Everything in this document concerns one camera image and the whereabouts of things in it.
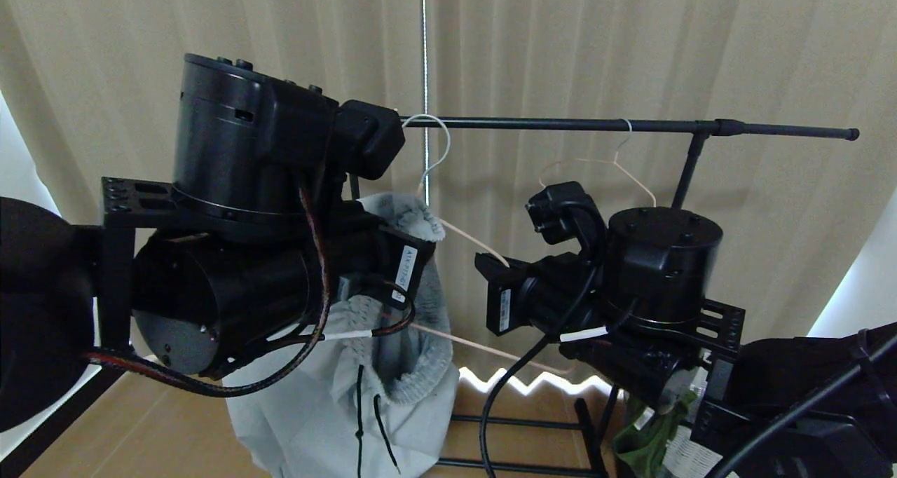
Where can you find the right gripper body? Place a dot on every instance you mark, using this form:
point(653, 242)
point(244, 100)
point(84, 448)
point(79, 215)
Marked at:
point(560, 296)

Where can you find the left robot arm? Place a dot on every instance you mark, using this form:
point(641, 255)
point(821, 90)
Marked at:
point(231, 134)

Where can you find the beige curtain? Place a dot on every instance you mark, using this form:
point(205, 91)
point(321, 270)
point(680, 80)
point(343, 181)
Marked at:
point(631, 43)

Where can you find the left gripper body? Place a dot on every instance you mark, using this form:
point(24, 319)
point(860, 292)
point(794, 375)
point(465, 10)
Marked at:
point(231, 303)

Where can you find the black clothes rack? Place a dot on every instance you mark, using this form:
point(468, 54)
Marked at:
point(560, 123)

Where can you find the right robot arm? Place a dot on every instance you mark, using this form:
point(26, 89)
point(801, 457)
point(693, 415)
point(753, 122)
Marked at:
point(662, 268)

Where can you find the pale grey shorts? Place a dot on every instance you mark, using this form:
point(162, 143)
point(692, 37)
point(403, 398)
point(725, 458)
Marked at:
point(308, 422)

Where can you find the green garment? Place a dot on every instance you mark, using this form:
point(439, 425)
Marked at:
point(645, 450)

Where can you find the pink clothes hanger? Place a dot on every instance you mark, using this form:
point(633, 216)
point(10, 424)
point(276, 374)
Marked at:
point(490, 350)
point(636, 181)

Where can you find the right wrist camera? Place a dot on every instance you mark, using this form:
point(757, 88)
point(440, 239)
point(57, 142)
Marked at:
point(557, 215)

